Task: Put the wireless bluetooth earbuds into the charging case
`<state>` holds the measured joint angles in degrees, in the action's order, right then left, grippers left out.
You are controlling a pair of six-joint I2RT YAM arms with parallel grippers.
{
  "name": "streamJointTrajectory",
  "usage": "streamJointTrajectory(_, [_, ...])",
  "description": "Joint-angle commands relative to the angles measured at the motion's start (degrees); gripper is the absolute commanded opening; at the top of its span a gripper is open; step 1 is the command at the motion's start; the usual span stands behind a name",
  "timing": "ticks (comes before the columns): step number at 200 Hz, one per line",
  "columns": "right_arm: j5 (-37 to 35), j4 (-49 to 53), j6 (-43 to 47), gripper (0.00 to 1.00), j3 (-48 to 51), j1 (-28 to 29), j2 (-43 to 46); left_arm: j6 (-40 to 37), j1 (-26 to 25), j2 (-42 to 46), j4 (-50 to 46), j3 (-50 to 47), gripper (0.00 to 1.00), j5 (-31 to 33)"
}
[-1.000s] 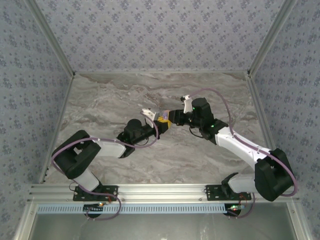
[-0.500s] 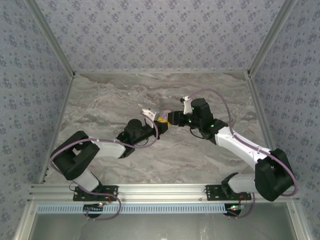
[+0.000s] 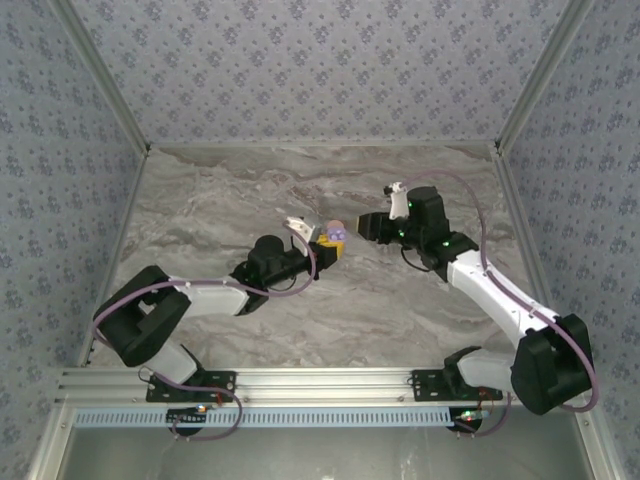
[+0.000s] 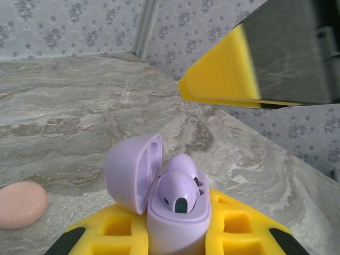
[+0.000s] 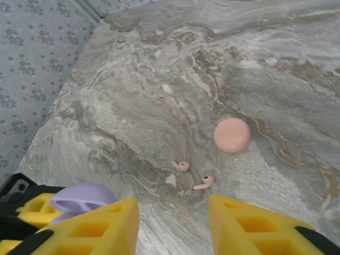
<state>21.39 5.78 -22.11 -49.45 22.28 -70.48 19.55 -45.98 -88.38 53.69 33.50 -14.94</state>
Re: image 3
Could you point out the purple earbud charging case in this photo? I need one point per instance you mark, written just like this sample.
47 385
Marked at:
338 240

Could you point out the pink earbud charging case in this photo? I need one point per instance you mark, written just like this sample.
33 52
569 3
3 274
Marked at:
336 223

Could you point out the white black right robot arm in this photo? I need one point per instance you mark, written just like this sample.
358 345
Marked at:
490 290

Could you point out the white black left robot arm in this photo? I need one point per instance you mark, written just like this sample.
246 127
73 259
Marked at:
215 300

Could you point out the thin aluminium edge strip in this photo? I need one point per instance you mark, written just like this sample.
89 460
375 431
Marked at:
300 144

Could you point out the small controller board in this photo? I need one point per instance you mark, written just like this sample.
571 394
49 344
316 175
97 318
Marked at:
470 417
187 416

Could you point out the grey metal sheet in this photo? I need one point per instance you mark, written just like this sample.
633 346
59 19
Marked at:
325 455

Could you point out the aluminium side rail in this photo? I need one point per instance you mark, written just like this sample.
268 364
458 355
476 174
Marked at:
131 200
512 200

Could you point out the aluminium mounting rail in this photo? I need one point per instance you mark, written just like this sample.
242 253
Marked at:
325 385

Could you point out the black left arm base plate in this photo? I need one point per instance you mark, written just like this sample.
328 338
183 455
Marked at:
220 385

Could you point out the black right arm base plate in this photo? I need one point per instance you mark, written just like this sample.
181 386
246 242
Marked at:
430 387

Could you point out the aluminium frame post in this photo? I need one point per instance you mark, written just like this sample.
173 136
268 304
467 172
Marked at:
106 75
541 75

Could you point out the aluminium frame leg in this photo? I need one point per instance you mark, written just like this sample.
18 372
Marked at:
50 445
597 445

